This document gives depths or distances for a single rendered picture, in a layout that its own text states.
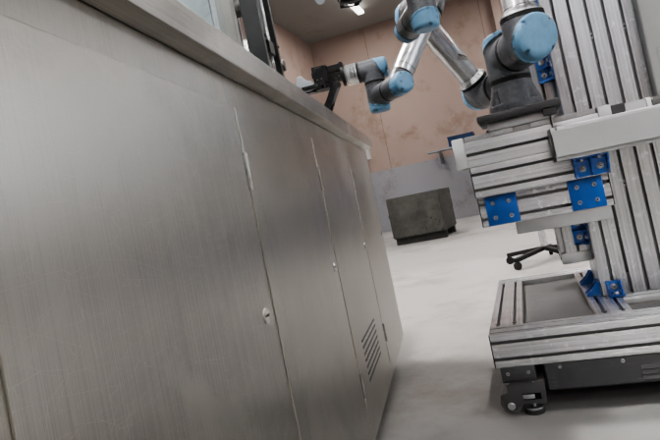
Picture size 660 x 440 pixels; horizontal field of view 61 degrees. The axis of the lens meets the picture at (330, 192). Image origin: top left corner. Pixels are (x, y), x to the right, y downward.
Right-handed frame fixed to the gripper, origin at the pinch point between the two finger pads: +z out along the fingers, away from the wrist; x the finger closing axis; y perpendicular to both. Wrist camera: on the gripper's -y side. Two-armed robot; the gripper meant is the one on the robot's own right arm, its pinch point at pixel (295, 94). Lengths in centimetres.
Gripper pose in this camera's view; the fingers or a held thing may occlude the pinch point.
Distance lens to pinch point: 211.7
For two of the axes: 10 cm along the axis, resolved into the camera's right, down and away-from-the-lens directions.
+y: -2.0, -9.8, 0.1
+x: -1.9, 0.3, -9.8
